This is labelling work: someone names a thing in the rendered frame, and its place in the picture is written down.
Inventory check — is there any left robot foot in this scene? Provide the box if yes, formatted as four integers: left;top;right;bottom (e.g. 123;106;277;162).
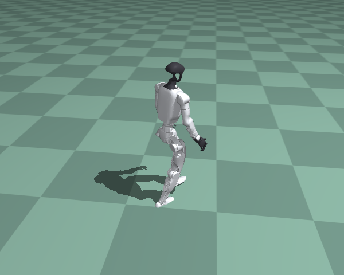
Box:
175;176;186;186

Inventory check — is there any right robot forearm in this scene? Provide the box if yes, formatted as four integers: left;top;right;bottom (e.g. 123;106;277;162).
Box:
186;118;200;141

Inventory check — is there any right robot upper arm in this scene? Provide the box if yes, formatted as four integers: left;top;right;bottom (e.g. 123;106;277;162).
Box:
177;92;191;127

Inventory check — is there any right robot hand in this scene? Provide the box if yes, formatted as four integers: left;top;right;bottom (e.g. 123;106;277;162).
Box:
193;137;207;151

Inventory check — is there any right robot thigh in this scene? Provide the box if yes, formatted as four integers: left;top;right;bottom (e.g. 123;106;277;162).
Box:
167;136;186;178

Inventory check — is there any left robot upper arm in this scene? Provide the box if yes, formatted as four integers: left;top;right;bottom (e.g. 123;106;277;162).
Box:
155;82;164;109

